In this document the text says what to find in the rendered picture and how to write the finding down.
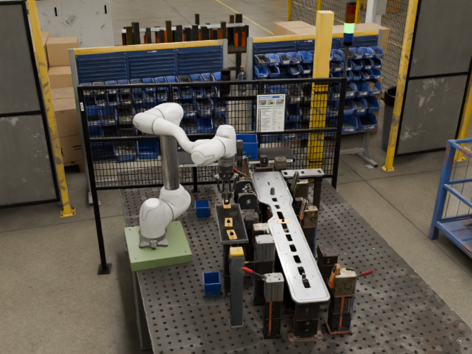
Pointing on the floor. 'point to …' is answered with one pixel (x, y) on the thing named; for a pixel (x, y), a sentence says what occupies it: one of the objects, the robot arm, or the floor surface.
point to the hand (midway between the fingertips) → (226, 197)
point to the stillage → (463, 239)
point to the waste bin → (388, 115)
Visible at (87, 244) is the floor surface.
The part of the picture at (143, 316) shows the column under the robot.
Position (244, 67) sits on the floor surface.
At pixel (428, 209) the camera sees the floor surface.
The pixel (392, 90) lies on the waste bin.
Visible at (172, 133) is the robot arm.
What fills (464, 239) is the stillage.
